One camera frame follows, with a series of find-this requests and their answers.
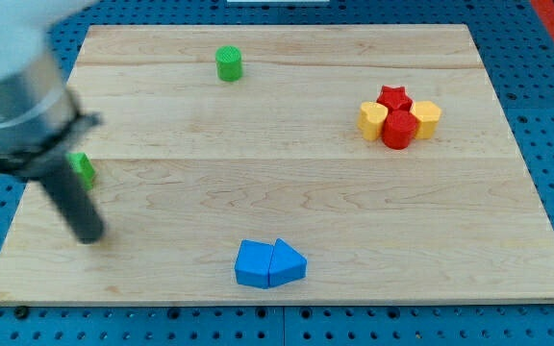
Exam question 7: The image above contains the green star block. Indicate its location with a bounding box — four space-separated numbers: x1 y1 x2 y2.
66 152 96 190

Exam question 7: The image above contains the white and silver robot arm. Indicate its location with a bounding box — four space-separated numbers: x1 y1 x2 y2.
0 0 100 179

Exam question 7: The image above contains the red star block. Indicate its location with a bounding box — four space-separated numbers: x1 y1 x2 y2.
376 86 414 111

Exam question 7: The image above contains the light wooden board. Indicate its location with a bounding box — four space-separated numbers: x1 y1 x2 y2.
0 24 554 307

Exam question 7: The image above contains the blue triangle block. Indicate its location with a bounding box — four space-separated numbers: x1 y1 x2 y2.
268 238 307 287

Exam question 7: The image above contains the blue cube block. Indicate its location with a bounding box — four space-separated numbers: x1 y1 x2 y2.
234 239 274 289

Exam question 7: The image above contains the yellow heart block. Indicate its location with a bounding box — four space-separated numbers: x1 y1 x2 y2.
357 102 389 141

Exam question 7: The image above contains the green cylinder block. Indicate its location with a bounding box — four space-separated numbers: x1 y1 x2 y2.
215 45 242 82

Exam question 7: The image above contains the red cylinder block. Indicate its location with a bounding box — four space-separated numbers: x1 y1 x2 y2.
382 110 418 150

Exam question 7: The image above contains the yellow hexagon block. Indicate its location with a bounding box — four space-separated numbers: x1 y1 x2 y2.
411 101 442 139

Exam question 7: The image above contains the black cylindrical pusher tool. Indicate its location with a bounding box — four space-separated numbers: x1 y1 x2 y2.
38 153 105 244

